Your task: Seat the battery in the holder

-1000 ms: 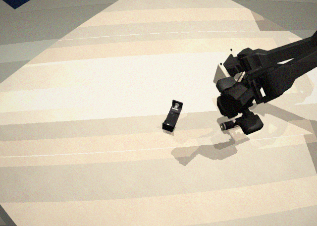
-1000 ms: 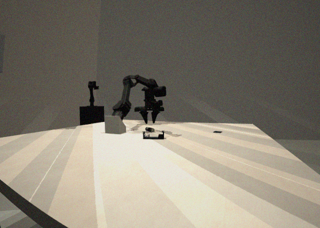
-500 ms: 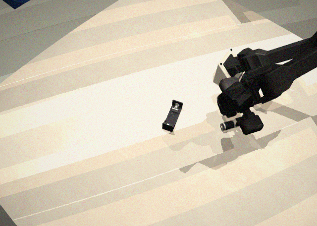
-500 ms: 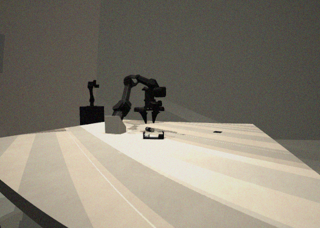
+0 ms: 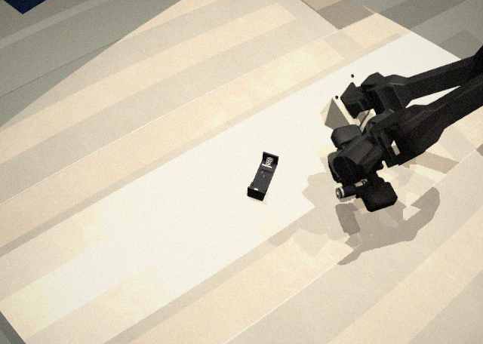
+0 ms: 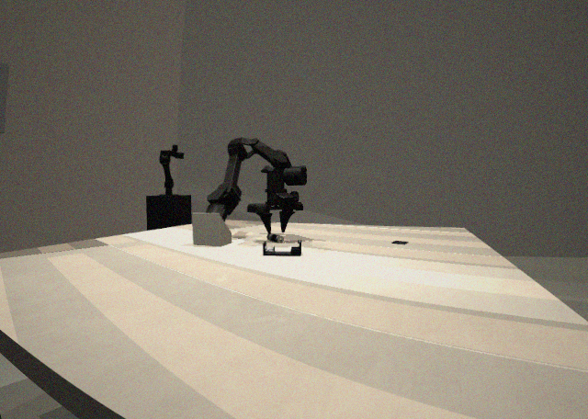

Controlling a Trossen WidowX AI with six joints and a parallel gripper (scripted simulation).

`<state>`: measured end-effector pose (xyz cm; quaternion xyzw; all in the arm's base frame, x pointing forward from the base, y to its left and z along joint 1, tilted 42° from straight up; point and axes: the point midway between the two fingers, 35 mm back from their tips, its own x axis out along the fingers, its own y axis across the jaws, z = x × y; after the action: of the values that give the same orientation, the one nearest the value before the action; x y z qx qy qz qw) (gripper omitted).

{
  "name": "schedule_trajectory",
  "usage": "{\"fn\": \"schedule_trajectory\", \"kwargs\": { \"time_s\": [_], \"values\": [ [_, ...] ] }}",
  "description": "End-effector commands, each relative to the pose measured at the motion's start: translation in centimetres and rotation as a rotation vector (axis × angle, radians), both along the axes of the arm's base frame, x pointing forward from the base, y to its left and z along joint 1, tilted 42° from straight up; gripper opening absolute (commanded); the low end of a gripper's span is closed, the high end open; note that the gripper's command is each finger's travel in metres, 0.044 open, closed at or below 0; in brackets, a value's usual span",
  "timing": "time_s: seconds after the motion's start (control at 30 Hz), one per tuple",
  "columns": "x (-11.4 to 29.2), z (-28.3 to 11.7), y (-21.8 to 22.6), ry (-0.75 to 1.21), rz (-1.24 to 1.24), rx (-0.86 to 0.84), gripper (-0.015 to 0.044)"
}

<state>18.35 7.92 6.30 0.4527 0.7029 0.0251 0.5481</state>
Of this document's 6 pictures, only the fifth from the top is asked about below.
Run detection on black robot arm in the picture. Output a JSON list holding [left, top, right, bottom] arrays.
[[328, 45, 483, 186]]

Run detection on black cylindrical battery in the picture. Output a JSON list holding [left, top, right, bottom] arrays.
[[335, 180, 366, 199]]

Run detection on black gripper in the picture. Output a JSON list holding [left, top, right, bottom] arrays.
[[331, 124, 398, 212]]

